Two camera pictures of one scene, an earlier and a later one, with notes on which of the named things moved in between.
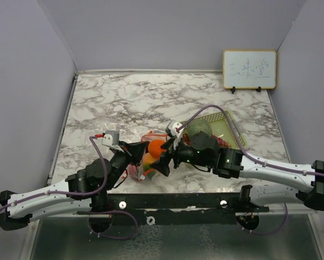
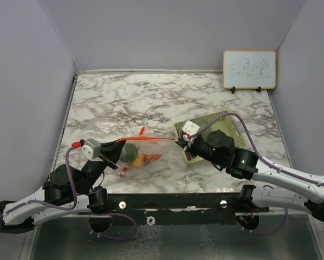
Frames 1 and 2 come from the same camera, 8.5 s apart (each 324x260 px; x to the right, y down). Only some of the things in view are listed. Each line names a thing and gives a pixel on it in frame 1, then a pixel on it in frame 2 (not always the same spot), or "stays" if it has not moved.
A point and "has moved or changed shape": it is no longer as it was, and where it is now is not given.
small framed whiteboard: (249, 69) stays
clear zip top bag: (137, 171) has moved or changed shape
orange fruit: (154, 148) has moved or changed shape
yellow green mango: (149, 172) has moved or changed shape
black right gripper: (162, 163) → (189, 144)
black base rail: (177, 208) stays
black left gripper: (133, 152) → (110, 151)
